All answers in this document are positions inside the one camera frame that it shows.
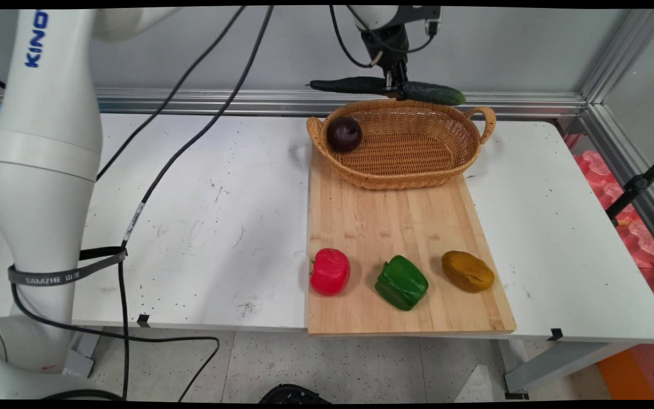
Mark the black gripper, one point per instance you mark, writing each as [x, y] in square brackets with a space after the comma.
[386, 48]

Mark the long dark green cucumber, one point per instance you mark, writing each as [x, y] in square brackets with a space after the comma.
[435, 92]

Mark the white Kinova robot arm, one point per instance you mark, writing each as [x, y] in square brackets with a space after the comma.
[43, 170]

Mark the woven wicker basket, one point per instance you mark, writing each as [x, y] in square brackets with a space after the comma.
[412, 142]

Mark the dark purple onion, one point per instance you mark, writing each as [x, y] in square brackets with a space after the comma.
[344, 134]

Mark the wooden cutting board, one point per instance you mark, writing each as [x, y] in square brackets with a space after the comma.
[401, 227]

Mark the green bell pepper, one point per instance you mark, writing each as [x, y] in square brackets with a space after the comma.
[402, 282]

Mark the red bell pepper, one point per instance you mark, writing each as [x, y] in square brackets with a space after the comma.
[330, 271]

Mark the brown yellow potato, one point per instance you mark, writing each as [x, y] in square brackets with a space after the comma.
[468, 271]

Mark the black tripod stand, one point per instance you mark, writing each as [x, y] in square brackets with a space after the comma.
[636, 184]

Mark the red foam mat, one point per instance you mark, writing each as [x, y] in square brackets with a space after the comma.
[639, 238]

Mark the small black table clip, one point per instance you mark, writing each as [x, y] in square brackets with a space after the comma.
[555, 334]
[143, 320]

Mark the grey metal table leg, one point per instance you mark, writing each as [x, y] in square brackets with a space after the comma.
[86, 349]
[560, 363]

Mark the black round object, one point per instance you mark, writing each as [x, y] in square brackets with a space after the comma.
[293, 395]

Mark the orange floor mat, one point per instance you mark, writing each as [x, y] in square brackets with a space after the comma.
[625, 378]

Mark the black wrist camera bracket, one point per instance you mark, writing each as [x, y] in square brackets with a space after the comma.
[420, 14]

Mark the horizontal aluminium frame rail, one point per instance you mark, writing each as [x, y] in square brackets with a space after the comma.
[503, 103]

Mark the upright aluminium frame post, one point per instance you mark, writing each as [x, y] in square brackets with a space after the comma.
[622, 51]

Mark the slanted aluminium frame rail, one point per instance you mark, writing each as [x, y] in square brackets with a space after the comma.
[633, 165]

